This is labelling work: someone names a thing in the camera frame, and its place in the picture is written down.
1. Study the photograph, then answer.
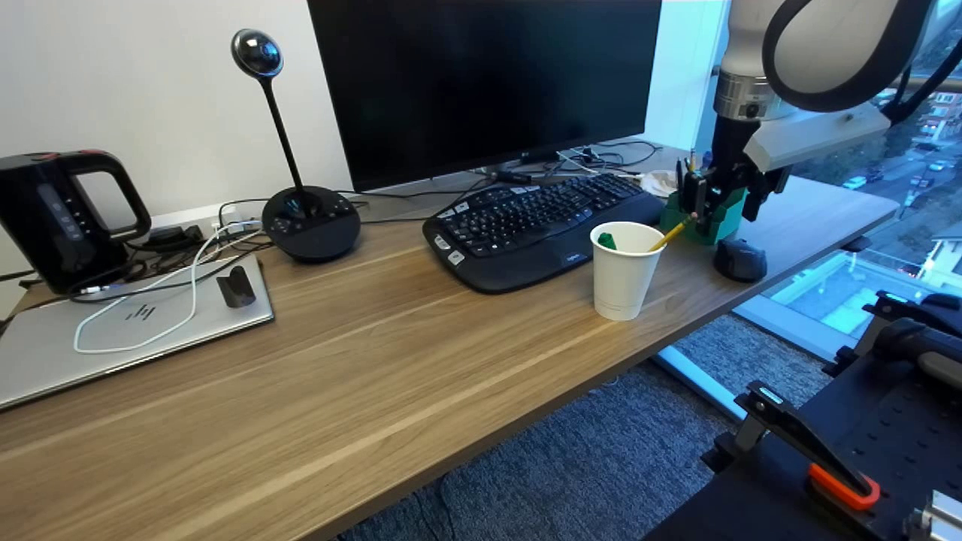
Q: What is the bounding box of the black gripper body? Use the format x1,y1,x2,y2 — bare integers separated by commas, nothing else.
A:
705,114,793,198

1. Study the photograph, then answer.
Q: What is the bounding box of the white paper cup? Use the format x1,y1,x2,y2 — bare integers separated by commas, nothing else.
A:
588,221,671,324

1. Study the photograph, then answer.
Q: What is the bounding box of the black webcam on stand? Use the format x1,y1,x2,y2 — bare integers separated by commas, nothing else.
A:
228,25,365,268

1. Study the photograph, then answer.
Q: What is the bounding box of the silver laptop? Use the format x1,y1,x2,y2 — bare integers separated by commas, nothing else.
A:
0,253,276,412

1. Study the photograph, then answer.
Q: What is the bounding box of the small black dongle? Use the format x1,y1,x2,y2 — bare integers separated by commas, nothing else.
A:
213,263,260,311

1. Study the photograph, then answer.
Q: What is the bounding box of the yellow pencil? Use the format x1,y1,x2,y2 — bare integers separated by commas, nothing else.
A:
652,211,702,253

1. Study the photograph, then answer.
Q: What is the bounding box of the large black computer monitor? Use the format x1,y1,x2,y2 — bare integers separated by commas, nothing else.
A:
303,0,664,195

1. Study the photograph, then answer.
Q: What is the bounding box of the black electric kettle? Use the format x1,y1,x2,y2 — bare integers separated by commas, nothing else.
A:
0,146,158,302

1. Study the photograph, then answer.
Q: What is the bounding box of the orange handled black clamp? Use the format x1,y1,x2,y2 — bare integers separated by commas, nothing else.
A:
740,380,888,517

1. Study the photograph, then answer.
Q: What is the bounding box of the white cable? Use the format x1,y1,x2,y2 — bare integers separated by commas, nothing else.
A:
68,221,235,357

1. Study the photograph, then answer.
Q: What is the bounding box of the grey window frame bar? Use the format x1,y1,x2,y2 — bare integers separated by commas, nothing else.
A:
895,68,962,97

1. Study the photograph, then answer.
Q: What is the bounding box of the black ergonomic keyboard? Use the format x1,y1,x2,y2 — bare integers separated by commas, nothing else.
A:
421,172,671,299

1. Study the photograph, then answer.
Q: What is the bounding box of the dark grey computer mouse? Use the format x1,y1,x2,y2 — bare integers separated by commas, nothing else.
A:
710,234,774,287

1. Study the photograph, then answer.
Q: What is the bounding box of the green honeycomb pen rack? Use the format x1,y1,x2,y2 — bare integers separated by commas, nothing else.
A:
663,163,755,251

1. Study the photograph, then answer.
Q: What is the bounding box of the aluminium extrusion block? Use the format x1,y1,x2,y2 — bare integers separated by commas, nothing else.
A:
901,483,962,541

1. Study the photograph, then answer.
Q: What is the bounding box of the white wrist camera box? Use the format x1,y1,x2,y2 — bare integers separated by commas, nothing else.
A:
740,97,895,176

